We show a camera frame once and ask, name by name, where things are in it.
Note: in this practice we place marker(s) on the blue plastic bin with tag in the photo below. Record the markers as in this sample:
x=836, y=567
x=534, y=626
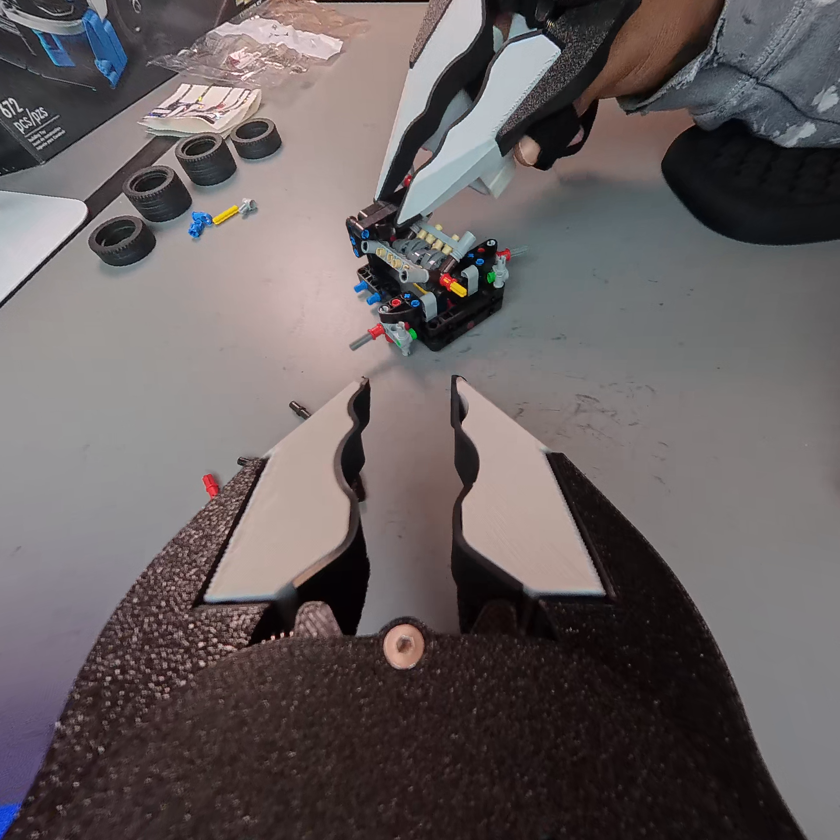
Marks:
x=8, y=823

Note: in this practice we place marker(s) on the blue toy brick connector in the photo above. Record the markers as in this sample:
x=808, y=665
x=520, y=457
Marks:
x=197, y=226

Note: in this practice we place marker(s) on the grey toy brick connector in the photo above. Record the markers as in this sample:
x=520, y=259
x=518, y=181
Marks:
x=247, y=207

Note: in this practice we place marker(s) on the toy car set box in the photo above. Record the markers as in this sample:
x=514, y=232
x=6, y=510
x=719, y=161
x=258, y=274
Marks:
x=65, y=65

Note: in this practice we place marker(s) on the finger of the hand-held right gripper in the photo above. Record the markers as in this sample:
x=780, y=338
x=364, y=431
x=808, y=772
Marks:
x=426, y=111
x=479, y=124

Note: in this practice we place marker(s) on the sticker sheet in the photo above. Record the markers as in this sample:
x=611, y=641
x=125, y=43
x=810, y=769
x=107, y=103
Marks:
x=197, y=108

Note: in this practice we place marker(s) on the toy brick engine assembly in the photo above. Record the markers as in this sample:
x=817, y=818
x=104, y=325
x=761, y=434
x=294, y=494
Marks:
x=453, y=308

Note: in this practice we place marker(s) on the clear plastic bag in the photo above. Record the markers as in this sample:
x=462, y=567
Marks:
x=275, y=39

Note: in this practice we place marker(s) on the wide black rubber tire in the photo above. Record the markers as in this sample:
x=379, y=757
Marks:
x=220, y=170
x=174, y=203

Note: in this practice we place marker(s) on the narrow black rubber tire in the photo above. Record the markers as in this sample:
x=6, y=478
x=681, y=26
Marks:
x=269, y=148
x=141, y=253

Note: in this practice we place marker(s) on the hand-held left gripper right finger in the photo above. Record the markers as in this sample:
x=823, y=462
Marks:
x=525, y=518

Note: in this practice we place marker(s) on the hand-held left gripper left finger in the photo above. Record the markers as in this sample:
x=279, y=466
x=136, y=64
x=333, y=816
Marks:
x=282, y=518

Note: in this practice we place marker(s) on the group of small toy pins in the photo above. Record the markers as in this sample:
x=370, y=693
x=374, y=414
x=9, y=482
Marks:
x=208, y=483

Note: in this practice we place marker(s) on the person's right hand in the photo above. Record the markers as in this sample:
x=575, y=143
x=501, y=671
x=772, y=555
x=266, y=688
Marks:
x=656, y=59

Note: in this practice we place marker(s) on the grey desk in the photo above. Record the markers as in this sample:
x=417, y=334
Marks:
x=164, y=367

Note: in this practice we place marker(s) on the yellow toy brick axle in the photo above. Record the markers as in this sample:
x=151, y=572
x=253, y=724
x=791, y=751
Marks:
x=225, y=214

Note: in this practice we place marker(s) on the person's right forearm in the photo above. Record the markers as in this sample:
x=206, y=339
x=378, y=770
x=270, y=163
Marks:
x=774, y=65

